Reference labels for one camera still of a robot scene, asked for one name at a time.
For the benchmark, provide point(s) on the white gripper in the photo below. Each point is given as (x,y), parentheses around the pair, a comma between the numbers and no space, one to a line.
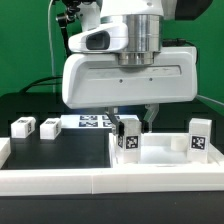
(97,80)

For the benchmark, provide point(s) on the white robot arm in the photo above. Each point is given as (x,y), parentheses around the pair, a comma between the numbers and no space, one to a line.
(121,59)

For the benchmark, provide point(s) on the white marker base plate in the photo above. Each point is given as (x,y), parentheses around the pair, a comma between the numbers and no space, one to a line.
(85,121)

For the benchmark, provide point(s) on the white square table top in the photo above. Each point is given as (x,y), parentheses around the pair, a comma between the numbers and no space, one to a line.
(166,150)

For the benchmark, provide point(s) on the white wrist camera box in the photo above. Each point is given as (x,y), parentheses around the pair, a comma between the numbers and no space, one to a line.
(108,37)

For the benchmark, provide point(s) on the white U-shaped obstacle fence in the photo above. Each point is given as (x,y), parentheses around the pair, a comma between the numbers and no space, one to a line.
(123,179)

